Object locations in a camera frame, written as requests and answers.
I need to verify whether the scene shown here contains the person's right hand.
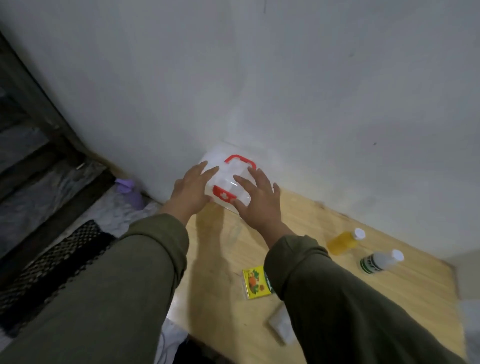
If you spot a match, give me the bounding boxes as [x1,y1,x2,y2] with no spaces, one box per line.
[230,167,283,236]

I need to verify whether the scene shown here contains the person's left hand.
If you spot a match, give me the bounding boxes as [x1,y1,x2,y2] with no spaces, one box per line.
[161,161,221,226]

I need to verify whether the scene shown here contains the white first aid box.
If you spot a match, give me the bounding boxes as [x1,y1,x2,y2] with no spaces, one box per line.
[197,141,286,217]

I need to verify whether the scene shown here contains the green yellow OB herbal box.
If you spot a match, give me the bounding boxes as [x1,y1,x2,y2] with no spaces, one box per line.
[242,265,275,301]

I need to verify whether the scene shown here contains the yellow liquid bottle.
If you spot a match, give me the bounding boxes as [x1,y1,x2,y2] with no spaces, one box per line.
[326,227,367,257]

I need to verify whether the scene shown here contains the white bottle green label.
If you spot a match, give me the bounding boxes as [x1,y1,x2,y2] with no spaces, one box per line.
[359,249,405,275]

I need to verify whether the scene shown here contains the person's right forearm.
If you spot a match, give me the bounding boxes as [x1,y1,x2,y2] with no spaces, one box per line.
[258,221,466,364]

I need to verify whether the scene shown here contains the person's left forearm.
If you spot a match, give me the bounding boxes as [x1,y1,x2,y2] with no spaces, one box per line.
[0,204,190,364]

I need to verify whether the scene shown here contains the purple plastic object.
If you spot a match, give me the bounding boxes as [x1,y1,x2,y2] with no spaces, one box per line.
[114,178,145,211]

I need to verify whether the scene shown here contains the black mesh mat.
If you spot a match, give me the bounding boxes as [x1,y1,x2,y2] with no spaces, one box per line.
[0,219,117,335]

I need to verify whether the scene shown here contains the dark wooden stairs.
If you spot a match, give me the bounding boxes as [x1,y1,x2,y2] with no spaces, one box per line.
[0,33,113,286]

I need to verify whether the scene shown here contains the light wooden table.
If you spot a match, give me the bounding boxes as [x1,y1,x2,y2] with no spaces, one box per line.
[164,187,466,364]

